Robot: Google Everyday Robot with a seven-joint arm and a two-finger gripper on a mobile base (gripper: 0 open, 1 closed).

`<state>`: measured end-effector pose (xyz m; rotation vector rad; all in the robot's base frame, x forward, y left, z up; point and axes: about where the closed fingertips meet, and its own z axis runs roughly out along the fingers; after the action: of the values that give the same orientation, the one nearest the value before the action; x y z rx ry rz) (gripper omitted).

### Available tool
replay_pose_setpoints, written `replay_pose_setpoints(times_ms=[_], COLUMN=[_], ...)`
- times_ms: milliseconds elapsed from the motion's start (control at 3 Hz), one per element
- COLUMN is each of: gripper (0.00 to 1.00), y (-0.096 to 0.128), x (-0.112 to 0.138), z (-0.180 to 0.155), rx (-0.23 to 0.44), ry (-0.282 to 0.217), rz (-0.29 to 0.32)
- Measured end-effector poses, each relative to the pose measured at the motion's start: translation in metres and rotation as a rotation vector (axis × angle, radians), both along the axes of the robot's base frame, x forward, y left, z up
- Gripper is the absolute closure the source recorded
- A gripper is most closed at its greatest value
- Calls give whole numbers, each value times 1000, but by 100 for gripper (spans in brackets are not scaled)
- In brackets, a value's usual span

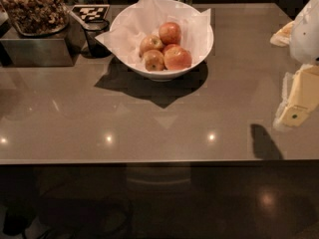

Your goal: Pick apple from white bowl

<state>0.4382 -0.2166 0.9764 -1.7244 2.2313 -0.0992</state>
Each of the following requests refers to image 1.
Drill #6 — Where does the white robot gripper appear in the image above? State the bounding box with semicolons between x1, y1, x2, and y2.
270;0;319;130

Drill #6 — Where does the small hidden red apple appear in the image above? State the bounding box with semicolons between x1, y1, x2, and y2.
162;44;179;55

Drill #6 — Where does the white ceramic bowl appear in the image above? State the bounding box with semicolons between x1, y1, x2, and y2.
109;0;215;83

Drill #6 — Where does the dark glass cup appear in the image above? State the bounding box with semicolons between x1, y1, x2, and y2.
83;20;111;58

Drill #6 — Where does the black white fiducial marker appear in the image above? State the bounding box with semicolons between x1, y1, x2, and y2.
71;4;110;22

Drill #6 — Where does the steel box stand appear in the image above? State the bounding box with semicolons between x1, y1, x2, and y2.
0;18;86;67

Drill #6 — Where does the glass container of snacks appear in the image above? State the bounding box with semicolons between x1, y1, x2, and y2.
0;0;69;37

